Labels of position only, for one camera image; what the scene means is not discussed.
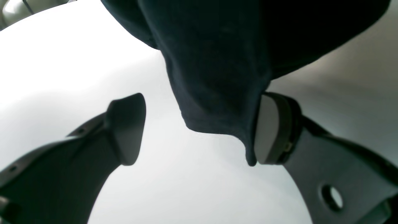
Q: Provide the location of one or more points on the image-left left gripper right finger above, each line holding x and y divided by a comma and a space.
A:
340, 181

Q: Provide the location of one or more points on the black T-shirt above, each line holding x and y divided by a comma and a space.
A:
221, 55

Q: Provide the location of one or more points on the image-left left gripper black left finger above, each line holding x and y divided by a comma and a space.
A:
59, 183

